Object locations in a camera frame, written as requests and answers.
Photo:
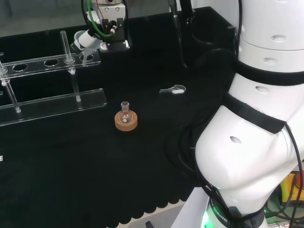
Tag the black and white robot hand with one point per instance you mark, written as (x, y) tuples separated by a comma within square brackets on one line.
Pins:
[(85, 39)]

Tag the translucent plastic funnel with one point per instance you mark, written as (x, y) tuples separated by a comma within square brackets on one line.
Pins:
[(86, 53)]

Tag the clear acrylic funnel stand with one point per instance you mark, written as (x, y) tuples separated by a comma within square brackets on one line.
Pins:
[(59, 102)]

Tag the round-bottom glass flask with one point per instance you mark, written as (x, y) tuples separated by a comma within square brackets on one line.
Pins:
[(125, 116)]

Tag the black bench cloth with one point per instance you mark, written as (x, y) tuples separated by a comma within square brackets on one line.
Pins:
[(71, 166)]

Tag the yellow stop button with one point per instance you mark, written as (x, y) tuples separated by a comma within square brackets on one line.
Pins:
[(285, 192)]

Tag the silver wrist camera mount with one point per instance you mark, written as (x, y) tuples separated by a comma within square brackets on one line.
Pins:
[(114, 45)]

